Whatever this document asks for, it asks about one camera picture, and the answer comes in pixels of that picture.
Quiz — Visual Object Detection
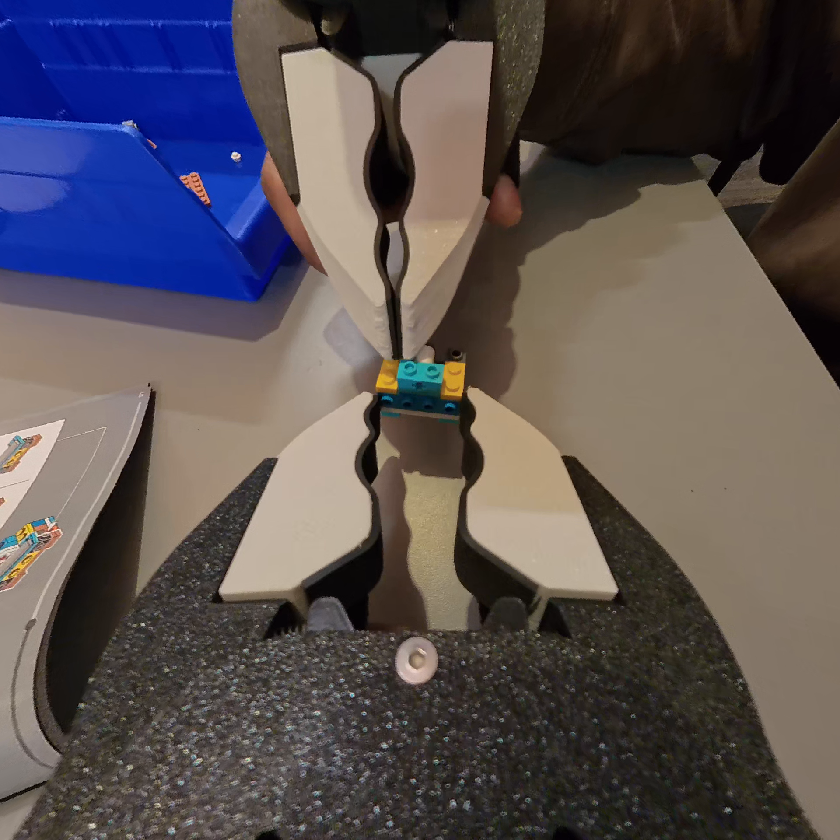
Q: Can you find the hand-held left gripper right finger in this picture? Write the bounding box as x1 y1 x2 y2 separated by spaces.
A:
458 386 622 603

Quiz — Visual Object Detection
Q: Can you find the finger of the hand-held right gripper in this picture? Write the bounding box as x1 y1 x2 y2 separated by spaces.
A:
280 48 403 361
391 39 495 357

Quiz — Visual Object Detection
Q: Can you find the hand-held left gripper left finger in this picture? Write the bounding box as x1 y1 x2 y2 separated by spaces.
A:
217 391 384 605

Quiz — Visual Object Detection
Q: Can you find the yellow blue brown brick assembly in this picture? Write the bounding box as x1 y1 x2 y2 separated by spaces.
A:
374 358 469 429

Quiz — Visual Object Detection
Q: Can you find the teal grey orange brick assembly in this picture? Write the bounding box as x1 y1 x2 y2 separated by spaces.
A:
395 346 468 396

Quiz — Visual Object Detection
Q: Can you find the person's right forearm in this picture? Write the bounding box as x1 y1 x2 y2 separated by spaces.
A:
521 0 840 166

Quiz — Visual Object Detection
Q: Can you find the orange brick plate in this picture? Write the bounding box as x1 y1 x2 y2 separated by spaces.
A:
178 171 217 209

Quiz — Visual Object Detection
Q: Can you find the blue plastic bin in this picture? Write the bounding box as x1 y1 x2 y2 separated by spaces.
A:
0 0 298 303

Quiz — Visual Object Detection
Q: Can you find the grey instruction booklet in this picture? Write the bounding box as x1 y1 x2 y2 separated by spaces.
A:
0 385 157 803

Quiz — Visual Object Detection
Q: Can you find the person's brown hoodie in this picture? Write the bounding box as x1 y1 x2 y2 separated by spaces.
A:
747 118 840 389

